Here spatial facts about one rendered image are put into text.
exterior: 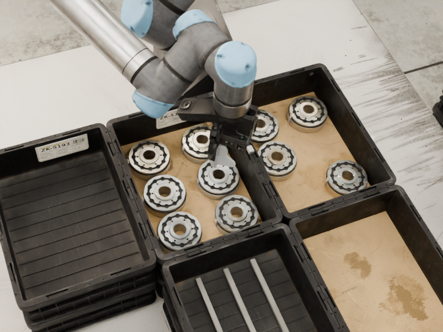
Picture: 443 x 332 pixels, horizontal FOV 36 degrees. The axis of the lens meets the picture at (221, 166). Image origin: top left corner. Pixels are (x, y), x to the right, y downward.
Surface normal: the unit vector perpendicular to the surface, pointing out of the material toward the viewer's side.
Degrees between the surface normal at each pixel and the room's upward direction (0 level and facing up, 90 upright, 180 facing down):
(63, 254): 0
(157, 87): 49
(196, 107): 30
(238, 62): 3
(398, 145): 0
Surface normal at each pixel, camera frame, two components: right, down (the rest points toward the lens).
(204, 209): 0.07, -0.54
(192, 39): -0.48, 0.00
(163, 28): 0.49, 0.66
